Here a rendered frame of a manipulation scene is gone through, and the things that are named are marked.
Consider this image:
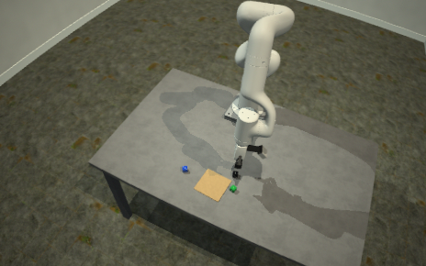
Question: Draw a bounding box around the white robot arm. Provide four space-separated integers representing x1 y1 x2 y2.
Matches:
232 1 295 159

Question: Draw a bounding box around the tan flat mat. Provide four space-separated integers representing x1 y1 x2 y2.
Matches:
195 169 231 202

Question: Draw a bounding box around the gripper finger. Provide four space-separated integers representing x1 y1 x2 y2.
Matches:
234 156 242 169

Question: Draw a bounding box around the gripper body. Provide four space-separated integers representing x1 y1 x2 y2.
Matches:
233 143 249 161

